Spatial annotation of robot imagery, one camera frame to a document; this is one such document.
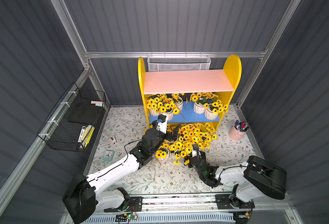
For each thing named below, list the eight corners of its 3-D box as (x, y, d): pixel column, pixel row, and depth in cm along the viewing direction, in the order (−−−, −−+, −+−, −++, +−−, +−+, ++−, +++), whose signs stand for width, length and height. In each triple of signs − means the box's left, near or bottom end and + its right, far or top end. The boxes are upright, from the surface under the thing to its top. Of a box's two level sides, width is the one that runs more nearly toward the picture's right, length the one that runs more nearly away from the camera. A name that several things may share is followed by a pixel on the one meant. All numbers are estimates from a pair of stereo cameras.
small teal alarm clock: (102, 161, 91) (100, 159, 89) (105, 151, 96) (104, 149, 94) (113, 161, 91) (111, 159, 89) (115, 151, 96) (114, 149, 94)
